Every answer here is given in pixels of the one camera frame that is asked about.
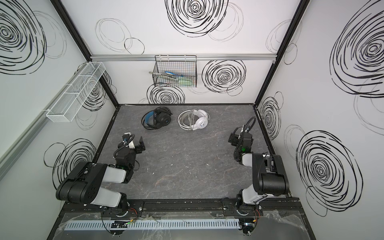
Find aluminium wall rail back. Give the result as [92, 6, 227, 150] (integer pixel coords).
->
[91, 53, 277, 62]

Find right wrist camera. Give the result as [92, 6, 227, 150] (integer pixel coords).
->
[233, 127, 244, 139]

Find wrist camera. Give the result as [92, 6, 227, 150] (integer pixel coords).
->
[233, 127, 244, 139]
[122, 132, 135, 149]

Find items in wire basket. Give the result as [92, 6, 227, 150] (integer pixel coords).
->
[152, 71, 195, 88]

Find white headphone cable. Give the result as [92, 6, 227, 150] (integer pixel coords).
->
[179, 109, 196, 130]

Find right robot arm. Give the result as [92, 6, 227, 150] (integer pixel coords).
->
[229, 117, 290, 208]

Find white headphones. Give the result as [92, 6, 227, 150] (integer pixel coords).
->
[178, 109, 211, 131]

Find aluminium wall rail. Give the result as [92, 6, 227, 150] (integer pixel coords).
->
[91, 53, 277, 62]
[1, 62, 89, 181]

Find aluminium wall rail left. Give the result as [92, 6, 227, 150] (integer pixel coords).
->
[1, 62, 89, 181]

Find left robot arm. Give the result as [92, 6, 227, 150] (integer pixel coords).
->
[56, 138, 146, 211]

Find white slotted cable duct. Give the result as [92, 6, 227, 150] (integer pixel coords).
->
[64, 219, 240, 231]

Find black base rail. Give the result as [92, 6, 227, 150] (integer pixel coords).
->
[58, 198, 306, 220]

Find black blue gaming headset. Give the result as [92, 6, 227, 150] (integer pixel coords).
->
[141, 107, 173, 130]

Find white mesh wall tray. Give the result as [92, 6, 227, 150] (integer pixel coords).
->
[46, 62, 106, 123]

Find black corner frame post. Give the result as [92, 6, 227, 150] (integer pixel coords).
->
[50, 0, 119, 109]

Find black wire basket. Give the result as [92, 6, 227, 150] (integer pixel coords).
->
[149, 60, 198, 88]

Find right black corner post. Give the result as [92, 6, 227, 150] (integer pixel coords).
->
[254, 0, 310, 108]

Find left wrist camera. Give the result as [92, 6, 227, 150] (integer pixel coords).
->
[122, 132, 135, 149]

